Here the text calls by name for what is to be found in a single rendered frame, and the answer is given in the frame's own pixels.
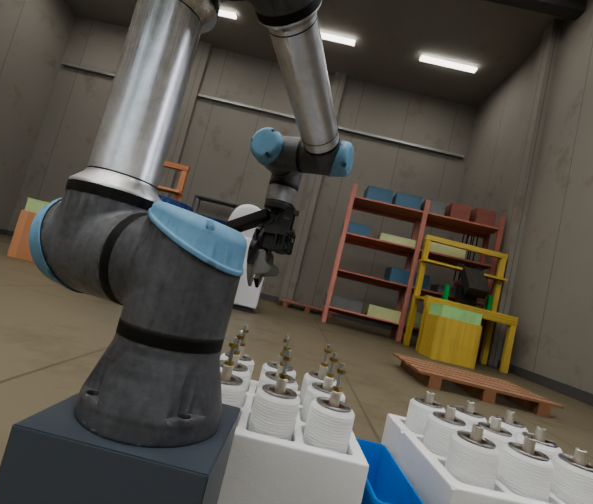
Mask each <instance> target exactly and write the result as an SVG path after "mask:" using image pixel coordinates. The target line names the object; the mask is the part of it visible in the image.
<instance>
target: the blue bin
mask: <svg viewBox="0 0 593 504"><path fill-rule="evenodd" d="M356 440H357V442H358V444H359V446H360V448H361V450H362V452H363V454H364V456H365V458H366V460H367V463H368V465H369V469H368V474H367V479H366V483H365V488H364V493H363V497H362V502H361V504H424V503H423V501H422V500H421V498H420V497H419V495H418V494H417V492H416V491H415V489H414V488H413V486H412V485H411V483H410V482H409V480H408V479H407V477H406V476H405V474H404V473H403V471H402V470H401V468H400V467H399V465H398V464H397V462H396V461H395V459H394V458H393V456H392V455H391V453H390V452H389V450H388V449H387V447H386V446H385V445H383V444H380V443H376V442H372V441H367V440H363V439H359V438H356Z"/></svg>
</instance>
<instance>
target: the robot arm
mask: <svg viewBox="0 0 593 504"><path fill-rule="evenodd" d="M232 1H244V0H137V3H136V6H135V9H134V13H133V16H132V19H131V22H130V26H129V29H128V32H127V36H126V39H125V42H124V46H123V49H122V52H121V56H120V59H119V62H118V65H117V69H116V72H115V75H114V79H113V82H112V85H111V89H110V92H109V95H108V98H107V102H106V105H105V108H104V112H103V115H102V118H101V122H100V125H99V128H98V131H97V135H96V138H95V141H94V145H93V148H92V151H91V155H90V158H89V161H88V164H87V168H86V169H85V170H83V171H81V172H79V173H76V174H74V175H72V176H69V178H68V181H67V184H66V187H65V190H64V194H63V197H61V198H58V199H56V200H53V201H51V202H50V204H49V205H47V206H43V207H42V208H41V209H40V210H39V212H38V213H37V214H36V216H35V217H34V219H33V221H32V224H31V227H30V231H29V249H30V253H31V256H32V259H33V261H34V263H35V264H36V266H37V267H38V269H39V270H40V271H41V272H42V273H43V274H44V275H45V276H46V277H47V278H49V279H50V280H52V281H54V282H56V283H58V284H60V285H62V286H63V287H65V288H67V289H69V290H71V291H74V292H77V293H84V294H89V295H92V296H95V297H98V298H101V299H104V300H107V301H110V302H113V303H116V304H119V305H122V306H123V308H122V311H121V315H120V318H119V322H118V325H117V329H116V332H115V336H114V338H113V340H112V342H111V343H110V345H109V346H108V348H107V349H106V351H105V352H104V354H103V355H102V357H101V358H100V360H99V361H98V363H97V364H96V366H95V367H94V369H93V370H92V372H91V373H90V375H89V376H88V378H87V379H86V381H85V382H84V384H83V385H82V387H81V389H80V392H79V395H78V399H77V402H76V406H75V409H74V415H75V418H76V420H77V421H78V422H79V423H80V424H81V425H82V426H83V427H84V428H85V429H87V430H88V431H90V432H92V433H94V434H96V435H98V436H100V437H102V438H105V439H108V440H111V441H114V442H118V443H122V444H127V445H132V446H139V447H148V448H174V447H183V446H189V445H193V444H196V443H199V442H202V441H204V440H206V439H208V438H210V437H211V436H212V435H213V434H214V433H215V432H216V430H217V428H218V424H219V420H220V416H221V412H222V392H221V374H220V354H221V350H222V346H223V342H224V338H225V335H226V331H227V327H228V323H229V319H230V315H231V312H232V308H233V304H234V300H235V296H236V292H237V288H238V284H239V281H240V277H241V276H242V275H243V272H244V269H243V264H244V259H245V254H246V249H247V242H246V239H245V237H244V236H243V235H242V234H241V233H240V232H243V231H246V230H249V229H252V228H255V227H257V228H256V229H255V232H254V234H253V237H252V240H251V242H250V245H249V249H248V256H247V282H248V286H251V285H252V282H253V279H254V283H255V287H256V288H258V287H259V285H260V283H261V281H262V279H263V277H273V276H278V275H279V272H280V270H279V268H278V267H277V266H275V265H274V255H273V254H272V253H271V252H272V251H273V252H276V253H277V254H282V255H284V254H285V255H291V254H292V250H293V246H294V242H295V238H296V235H295V230H293V225H294V221H295V217H296V216H298V215H299V211H298V210H296V208H295V207H294V205H295V200H296V196H297V192H298V189H299V185H300V181H301V177H302V173H309V174H317V175H325V176H328V177H331V176H333V177H345V176H347V175H348V174H349V173H350V171H351V168H352V165H353V159H354V148H353V145H352V144H351V143H350V142H347V141H344V140H342V141H340V138H339V133H338V127H337V122H336V116H335V110H334V105H333V99H332V94H331V88H330V82H329V77H328V71H327V66H326V60H325V54H324V49H323V43H322V38H321V32H320V26H319V21H318V15H317V11H318V9H319V8H320V6H321V3H322V0H246V1H248V2H249V3H251V4H252V5H253V7H254V9H255V12H256V15H257V18H258V21H259V22H260V24H261V25H263V26H265V27H267V28H268V30H269V33H270V36H271V40H272V43H273V46H274V50H275V53H276V56H277V60H278V63H279V66H280V70H281V73H282V76H283V80H284V83H285V86H286V90H287V93H288V96H289V99H290V103H291V106H292V109H293V113H294V116H295V119H296V123H297V126H298V129H299V133H300V136H301V137H290V136H282V135H281V133H280V132H278V131H277V130H275V129H274V128H271V127H265V128H262V129H260V130H258V131H257V132H256V133H255V134H254V135H253V137H252V139H251V143H250V149H251V152H252V154H253V156H254V157H255V158H256V159H257V161H258V162H259V163H260V164H262V165H263V166H264V167H265V168H266V169H268V170H269V171H270V172H271V173H272V174H271V178H270V182H269V186H268V190H267V193H266V197H265V200H266V201H265V205H264V207H265V209H262V210H259V211H256V212H254V213H251V214H248V215H245V216H242V217H239V218H236V219H233V220H230V221H227V223H226V224H227V226H226V225H223V224H221V223H219V222H216V221H214V220H211V219H209V218H206V217H204V216H201V215H199V214H196V213H194V212H191V211H188V210H186V209H183V208H180V207H178V206H175V205H172V204H169V203H166V202H163V201H161V199H160V197H159V196H158V193H157V187H158V183H159V180H160V176H161V173H162V169H163V166H164V162H165V159H166V155H167V152H168V148H169V145H170V141H171V137H172V134H173V130H174V127H175V123H176V120H177V116H178V113H179V109H180V106H181V102H182V99H183V95H184V92H185V88H186V84H187V81H188V77H189V74H190V70H191V67H192V63H193V60H194V56H195V53H196V49H197V46H198V42H199V39H200V35H201V34H203V33H206V32H209V31H210V30H212V29H213V28H214V26H215V24H216V21H217V17H218V14H219V10H220V7H221V4H222V3H223V2H232ZM269 210H270V211H269ZM292 230H293V231H292ZM259 249H260V250H259ZM254 275H255V277H254Z"/></svg>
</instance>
